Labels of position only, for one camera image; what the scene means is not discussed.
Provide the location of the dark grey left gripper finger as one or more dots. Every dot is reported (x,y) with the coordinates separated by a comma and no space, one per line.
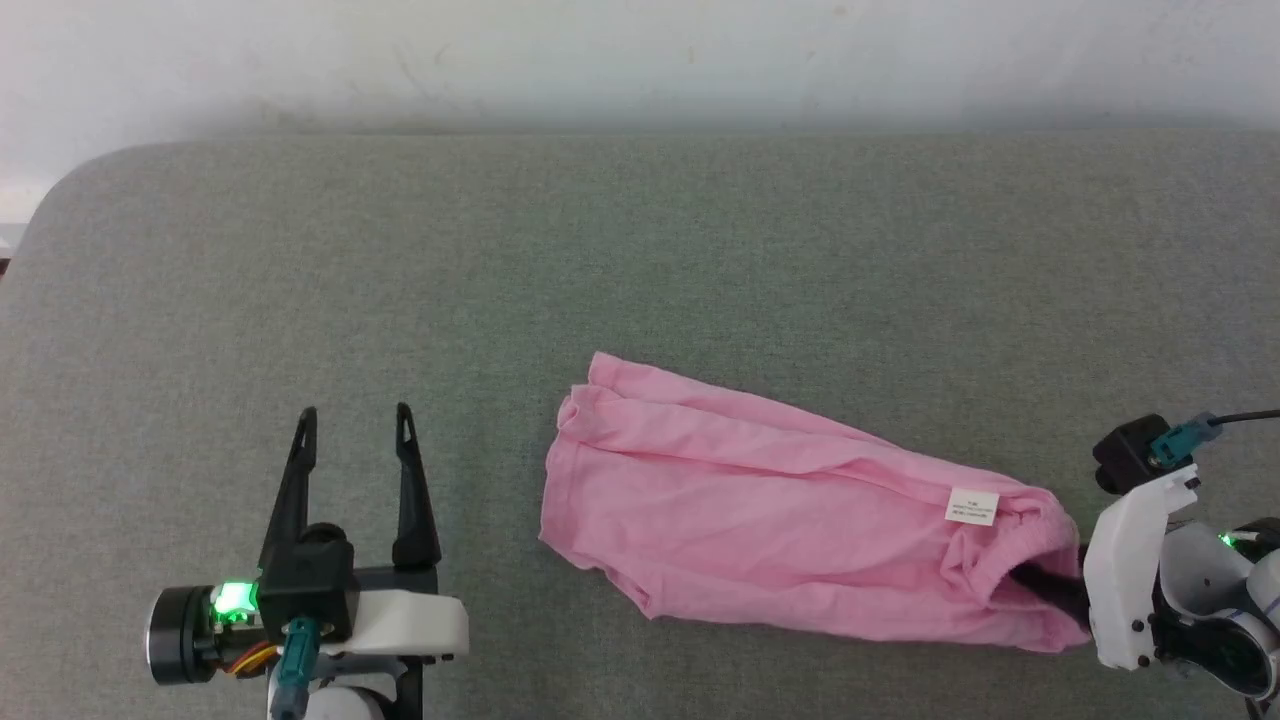
(412,510)
(290,500)

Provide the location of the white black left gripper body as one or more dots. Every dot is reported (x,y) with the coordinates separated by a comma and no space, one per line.
(410,620)

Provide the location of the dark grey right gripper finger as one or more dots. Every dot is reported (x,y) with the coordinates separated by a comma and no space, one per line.
(1055,590)

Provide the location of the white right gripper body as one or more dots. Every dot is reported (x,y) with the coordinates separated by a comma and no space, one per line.
(1125,580)

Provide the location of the pink cloth garment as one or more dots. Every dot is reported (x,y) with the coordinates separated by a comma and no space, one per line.
(750,500)

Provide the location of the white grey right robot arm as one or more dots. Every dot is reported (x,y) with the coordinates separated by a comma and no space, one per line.
(1205,580)

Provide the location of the grey fabric sofa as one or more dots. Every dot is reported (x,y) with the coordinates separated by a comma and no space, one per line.
(600,250)

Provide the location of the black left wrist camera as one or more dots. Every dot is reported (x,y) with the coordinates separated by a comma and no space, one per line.
(310,585)

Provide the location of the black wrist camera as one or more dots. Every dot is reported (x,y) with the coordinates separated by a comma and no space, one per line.
(310,585)
(1128,452)

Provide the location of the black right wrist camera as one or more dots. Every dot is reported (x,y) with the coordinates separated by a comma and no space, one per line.
(1128,452)

